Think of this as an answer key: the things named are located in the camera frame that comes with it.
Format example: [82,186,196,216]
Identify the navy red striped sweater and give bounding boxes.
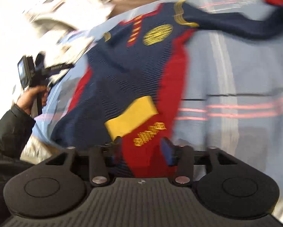
[51,1,283,177]

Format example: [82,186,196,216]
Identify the dark jacket left forearm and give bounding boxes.
[0,104,36,173]

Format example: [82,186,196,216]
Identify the person left hand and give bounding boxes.
[16,86,48,115]

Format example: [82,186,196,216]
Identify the white polka dot garment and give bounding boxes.
[41,30,94,68]

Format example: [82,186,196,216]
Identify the white beauty machine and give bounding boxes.
[23,0,114,30]

